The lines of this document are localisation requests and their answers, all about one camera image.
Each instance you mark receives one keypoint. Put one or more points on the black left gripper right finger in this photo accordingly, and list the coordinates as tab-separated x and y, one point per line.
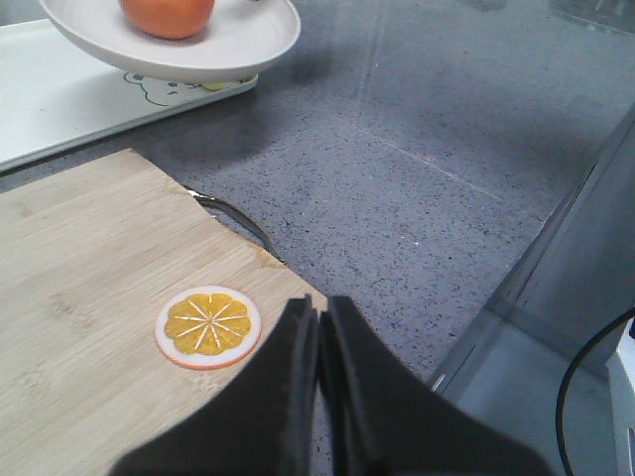
385	421

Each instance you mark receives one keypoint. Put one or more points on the orange slice toy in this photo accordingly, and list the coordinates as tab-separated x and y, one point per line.
208	327

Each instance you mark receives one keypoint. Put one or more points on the white device corner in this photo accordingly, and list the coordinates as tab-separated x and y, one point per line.
620	368

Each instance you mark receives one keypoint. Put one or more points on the white rectangular tray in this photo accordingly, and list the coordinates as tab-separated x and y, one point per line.
55	97

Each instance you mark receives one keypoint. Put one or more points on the metal cutting board handle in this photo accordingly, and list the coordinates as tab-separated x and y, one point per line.
238	216

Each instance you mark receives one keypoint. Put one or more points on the beige round plate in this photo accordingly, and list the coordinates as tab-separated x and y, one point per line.
241	39

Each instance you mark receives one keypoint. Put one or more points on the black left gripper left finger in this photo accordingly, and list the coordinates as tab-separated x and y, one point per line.
259	424

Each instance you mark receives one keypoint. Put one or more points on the wooden cutting board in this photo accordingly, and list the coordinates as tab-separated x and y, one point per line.
89	257

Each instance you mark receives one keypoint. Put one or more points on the orange mandarin fruit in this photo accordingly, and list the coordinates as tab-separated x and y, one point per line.
168	19

